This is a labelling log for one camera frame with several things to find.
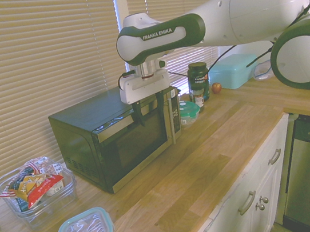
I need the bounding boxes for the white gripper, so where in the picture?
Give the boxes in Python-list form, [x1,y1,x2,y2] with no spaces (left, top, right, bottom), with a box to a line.
[116,66,176,129]

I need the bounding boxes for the microwave door with steel handle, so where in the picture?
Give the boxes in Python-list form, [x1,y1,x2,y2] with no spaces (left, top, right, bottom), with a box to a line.
[88,90,184,196]

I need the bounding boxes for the black microwave oven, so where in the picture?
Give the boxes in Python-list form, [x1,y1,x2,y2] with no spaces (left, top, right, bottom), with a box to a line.
[45,78,194,202]

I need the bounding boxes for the round container green lid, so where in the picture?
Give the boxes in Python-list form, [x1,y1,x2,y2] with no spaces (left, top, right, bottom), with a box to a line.
[177,98,204,128]

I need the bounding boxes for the small spice jar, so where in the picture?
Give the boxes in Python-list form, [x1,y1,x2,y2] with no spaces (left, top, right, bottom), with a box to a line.
[191,87,208,114]

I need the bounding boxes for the dark green supplement tub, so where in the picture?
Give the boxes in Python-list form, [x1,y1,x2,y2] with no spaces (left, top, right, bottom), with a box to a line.
[185,60,213,103]

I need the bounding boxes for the red apple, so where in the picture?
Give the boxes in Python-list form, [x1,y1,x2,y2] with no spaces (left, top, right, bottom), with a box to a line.
[210,81,223,95]

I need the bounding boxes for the teal plastic bread box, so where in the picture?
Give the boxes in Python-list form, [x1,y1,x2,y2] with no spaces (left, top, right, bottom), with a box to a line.
[206,50,263,93]

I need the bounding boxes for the white kitchen cabinet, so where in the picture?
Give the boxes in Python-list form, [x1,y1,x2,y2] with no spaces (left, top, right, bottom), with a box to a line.
[171,112,307,232]

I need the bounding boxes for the clear plastic bag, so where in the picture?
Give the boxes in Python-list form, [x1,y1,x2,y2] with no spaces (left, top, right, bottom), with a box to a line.
[252,59,277,82]

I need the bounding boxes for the wide beige window blind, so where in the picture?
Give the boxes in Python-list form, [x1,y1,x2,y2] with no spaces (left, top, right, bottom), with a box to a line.
[0,0,142,203]

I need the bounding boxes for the white striped snack bag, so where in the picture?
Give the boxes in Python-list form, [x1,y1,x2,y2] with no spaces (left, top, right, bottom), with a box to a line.
[19,154,65,181]

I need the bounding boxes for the red snack bag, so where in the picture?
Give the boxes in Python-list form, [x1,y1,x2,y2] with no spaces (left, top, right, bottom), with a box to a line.
[23,170,69,210]

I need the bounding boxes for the clear plastic storage bin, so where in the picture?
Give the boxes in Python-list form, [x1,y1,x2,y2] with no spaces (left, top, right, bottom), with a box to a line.
[0,153,83,232]

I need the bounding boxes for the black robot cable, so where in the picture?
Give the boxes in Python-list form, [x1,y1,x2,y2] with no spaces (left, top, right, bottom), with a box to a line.
[160,1,310,82]

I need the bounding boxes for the silver drawer pull handle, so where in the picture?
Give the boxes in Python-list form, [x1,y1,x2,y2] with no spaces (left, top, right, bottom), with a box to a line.
[235,190,259,216]
[266,148,284,166]

